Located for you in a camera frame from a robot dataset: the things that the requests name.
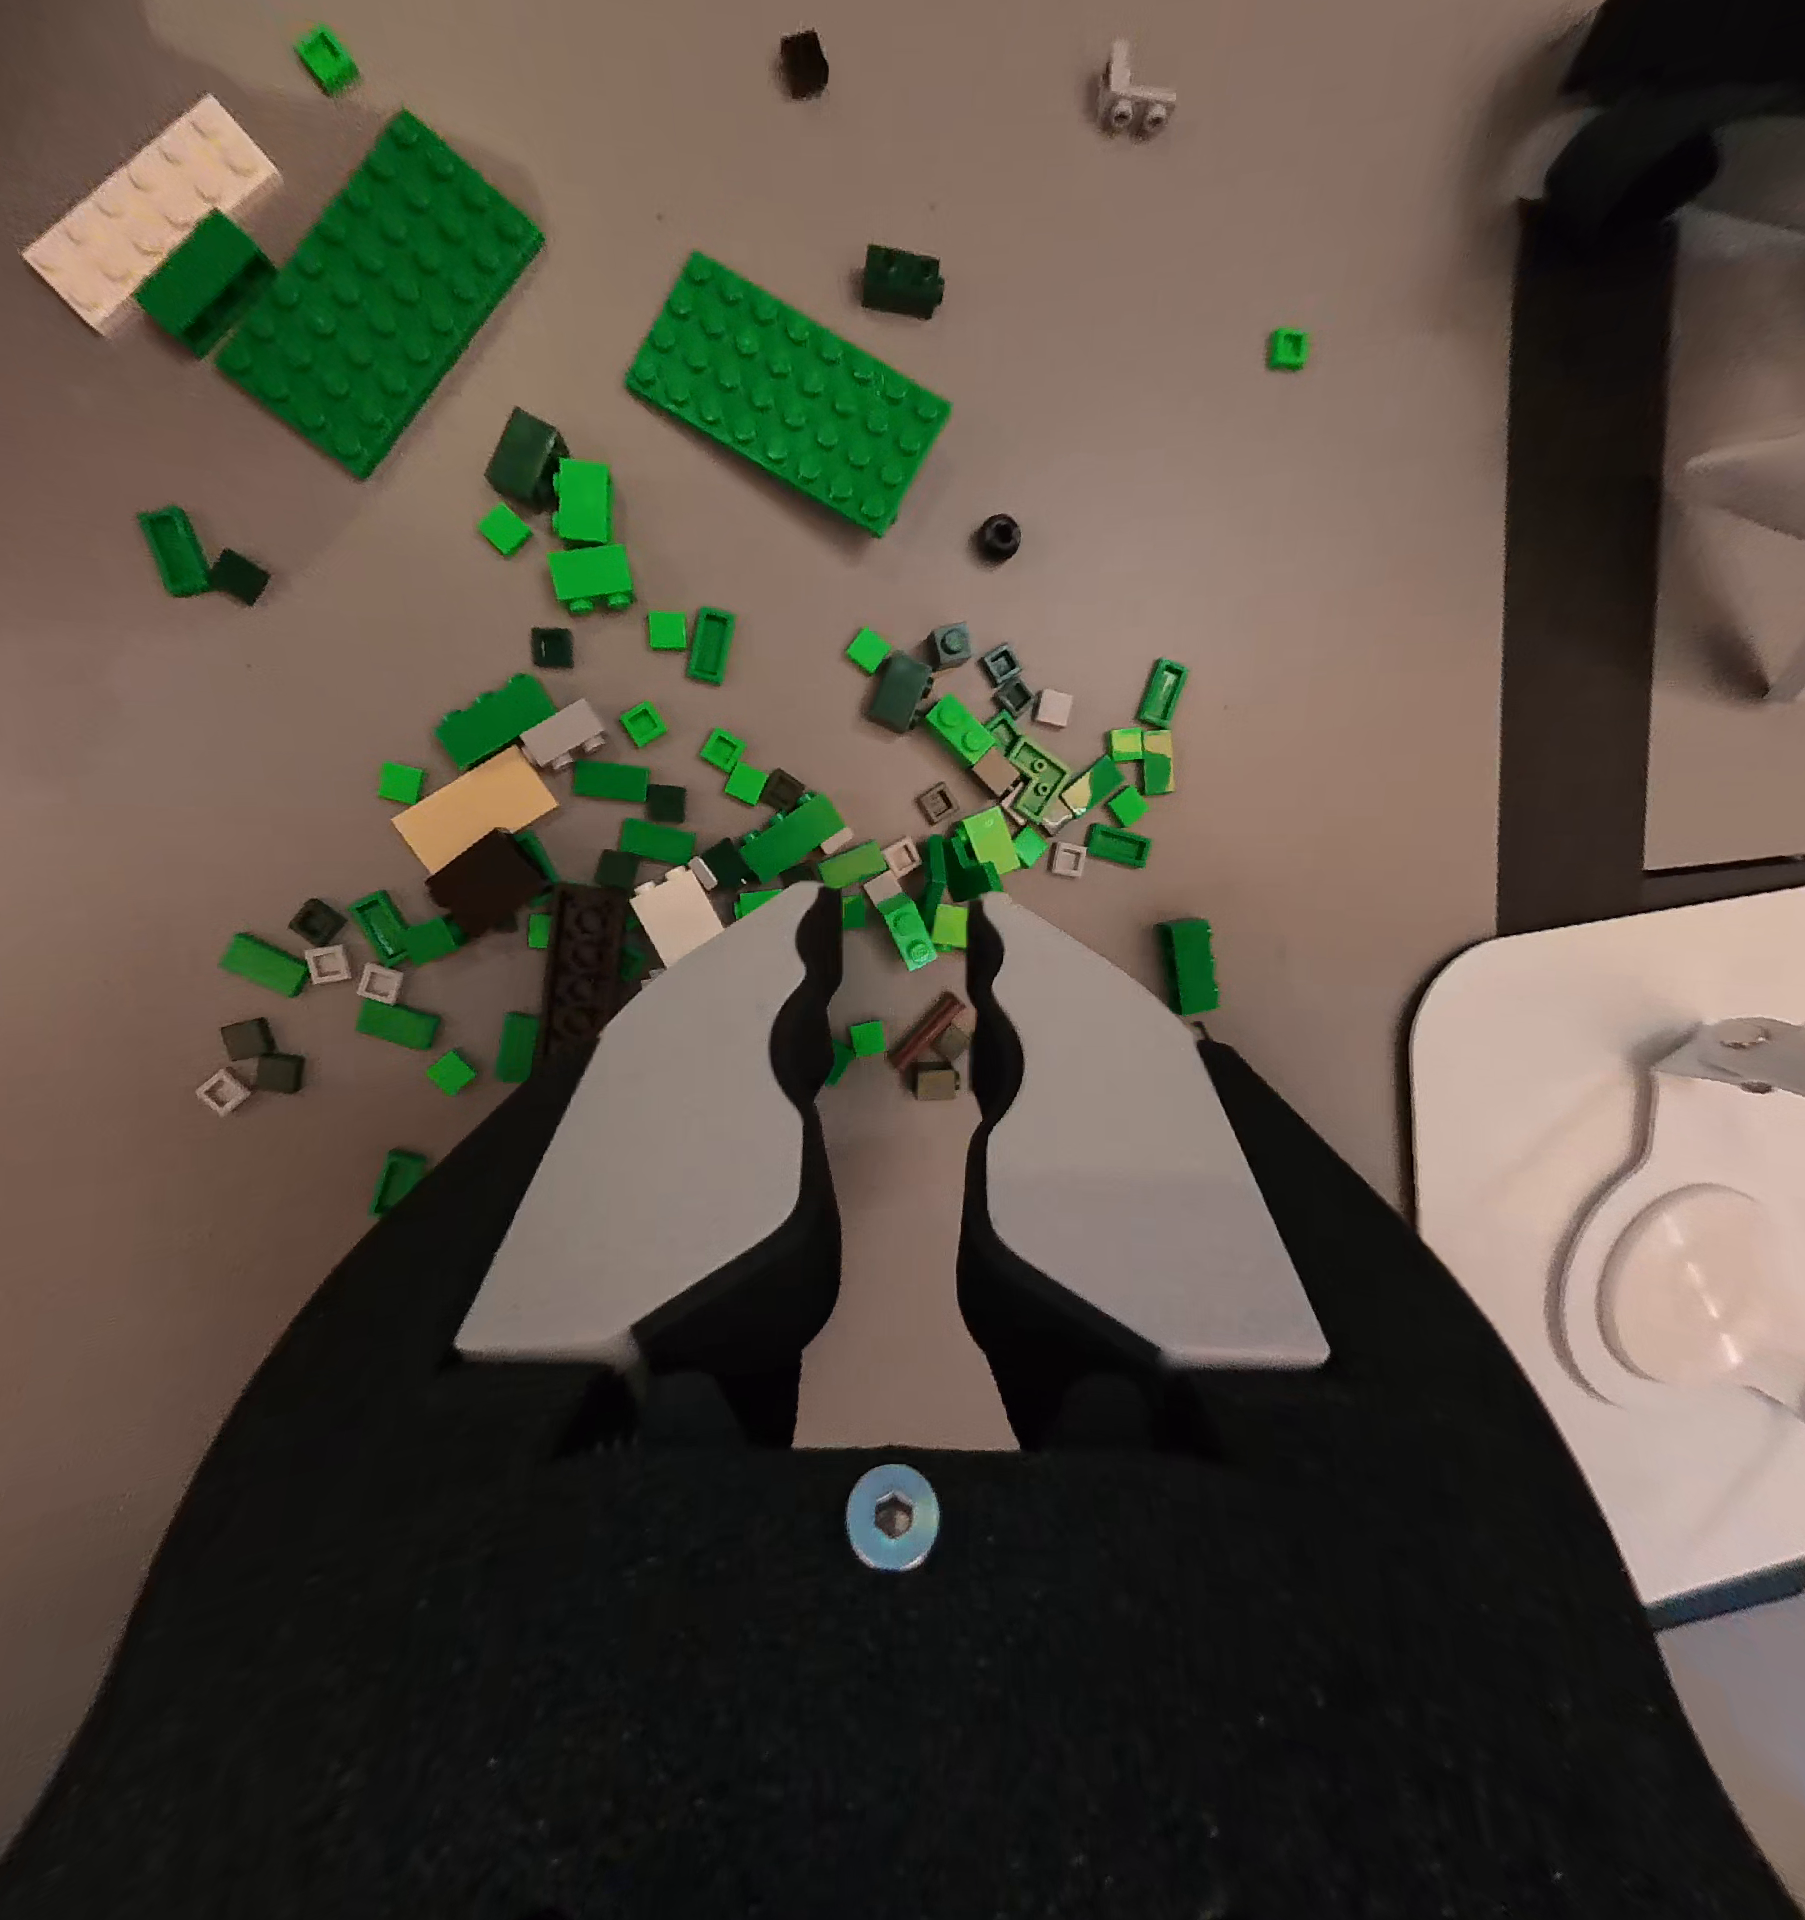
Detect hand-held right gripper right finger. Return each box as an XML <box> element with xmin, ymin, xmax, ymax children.
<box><xmin>960</xmin><ymin>894</ymin><xmax>1336</xmax><ymax>1453</ymax></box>

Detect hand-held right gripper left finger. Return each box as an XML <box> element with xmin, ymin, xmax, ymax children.
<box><xmin>452</xmin><ymin>880</ymin><xmax>848</xmax><ymax>1446</ymax></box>

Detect pile of small lego pieces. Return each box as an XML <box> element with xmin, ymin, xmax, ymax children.
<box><xmin>133</xmin><ymin>407</ymin><xmax>1224</xmax><ymax>1220</ymax></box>

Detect black lego plate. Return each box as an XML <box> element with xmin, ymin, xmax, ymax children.
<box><xmin>539</xmin><ymin>882</ymin><xmax>653</xmax><ymax>1087</ymax></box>

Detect white lego tile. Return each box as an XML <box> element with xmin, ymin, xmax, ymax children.
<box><xmin>628</xmin><ymin>868</ymin><xmax>728</xmax><ymax>970</ymax></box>

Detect dark brown lego piece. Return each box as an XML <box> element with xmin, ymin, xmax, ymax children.
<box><xmin>427</xmin><ymin>831</ymin><xmax>546</xmax><ymax>938</ymax></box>

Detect tan lego tile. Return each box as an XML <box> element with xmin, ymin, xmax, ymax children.
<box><xmin>391</xmin><ymin>748</ymin><xmax>561</xmax><ymax>877</ymax></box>

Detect medium green lego plate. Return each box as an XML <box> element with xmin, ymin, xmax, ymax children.
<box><xmin>626</xmin><ymin>250</ymin><xmax>953</xmax><ymax>539</ymax></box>

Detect large green lego plate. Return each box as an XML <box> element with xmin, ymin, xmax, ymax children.
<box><xmin>213</xmin><ymin>108</ymin><xmax>547</xmax><ymax>484</ymax></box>

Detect white lego brick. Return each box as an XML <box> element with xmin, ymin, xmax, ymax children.
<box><xmin>22</xmin><ymin>95</ymin><xmax>285</xmax><ymax>341</ymax></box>

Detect white stand base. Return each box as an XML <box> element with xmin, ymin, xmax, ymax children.
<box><xmin>1410</xmin><ymin>884</ymin><xmax>1805</xmax><ymax>1630</ymax></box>

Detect black stand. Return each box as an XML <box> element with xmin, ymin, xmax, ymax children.
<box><xmin>1501</xmin><ymin>0</ymin><xmax>1805</xmax><ymax>232</ymax></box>

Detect grey lego bracket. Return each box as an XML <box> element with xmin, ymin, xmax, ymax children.
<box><xmin>1098</xmin><ymin>40</ymin><xmax>1183</xmax><ymax>138</ymax></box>

